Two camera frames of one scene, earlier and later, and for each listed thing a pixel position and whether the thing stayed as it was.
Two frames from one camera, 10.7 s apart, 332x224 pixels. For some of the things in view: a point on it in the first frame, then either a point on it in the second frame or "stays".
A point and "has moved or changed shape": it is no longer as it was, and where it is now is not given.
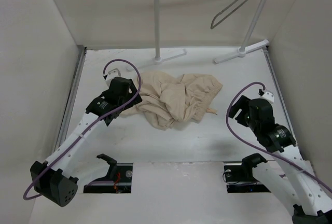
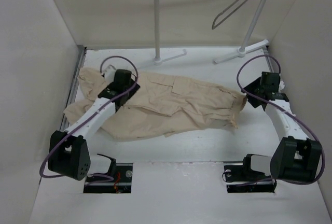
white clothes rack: [249, 35] stays
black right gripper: [242, 103] → [251, 87]
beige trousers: [170, 102] has moved or changed shape
